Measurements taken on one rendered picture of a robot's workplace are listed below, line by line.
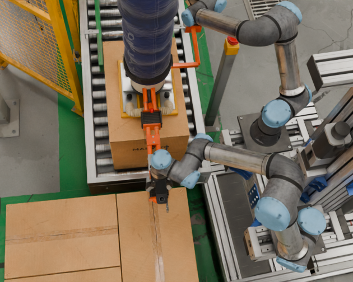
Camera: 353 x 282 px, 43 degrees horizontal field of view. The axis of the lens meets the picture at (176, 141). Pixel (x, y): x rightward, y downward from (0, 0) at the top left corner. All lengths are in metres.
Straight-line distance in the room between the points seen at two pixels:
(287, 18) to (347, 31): 2.31
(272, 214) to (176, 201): 1.16
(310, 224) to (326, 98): 1.95
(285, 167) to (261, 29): 0.57
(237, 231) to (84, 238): 0.96
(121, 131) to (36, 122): 1.27
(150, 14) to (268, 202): 0.79
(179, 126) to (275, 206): 0.95
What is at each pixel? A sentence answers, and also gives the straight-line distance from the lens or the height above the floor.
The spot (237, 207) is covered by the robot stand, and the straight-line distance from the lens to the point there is 2.94.
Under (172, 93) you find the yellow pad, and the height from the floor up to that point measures 0.97.
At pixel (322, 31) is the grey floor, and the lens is 4.06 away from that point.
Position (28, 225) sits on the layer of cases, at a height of 0.54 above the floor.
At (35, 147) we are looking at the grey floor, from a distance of 3.34.
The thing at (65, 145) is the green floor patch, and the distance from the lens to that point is 3.30.
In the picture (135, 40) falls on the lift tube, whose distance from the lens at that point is 1.88.
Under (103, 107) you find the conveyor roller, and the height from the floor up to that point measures 0.55.
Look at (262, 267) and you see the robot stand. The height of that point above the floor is 0.21.
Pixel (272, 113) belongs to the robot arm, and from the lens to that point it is 2.02.
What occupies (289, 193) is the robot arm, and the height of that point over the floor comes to 1.64.
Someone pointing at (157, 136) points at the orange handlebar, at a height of 1.09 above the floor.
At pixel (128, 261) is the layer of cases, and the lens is 2.48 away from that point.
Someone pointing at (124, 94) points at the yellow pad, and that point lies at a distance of 2.32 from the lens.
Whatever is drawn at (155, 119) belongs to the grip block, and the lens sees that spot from 2.12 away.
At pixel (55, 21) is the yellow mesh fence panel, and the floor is 1.04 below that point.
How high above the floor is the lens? 2.99
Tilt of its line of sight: 66 degrees down
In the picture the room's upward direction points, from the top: 9 degrees clockwise
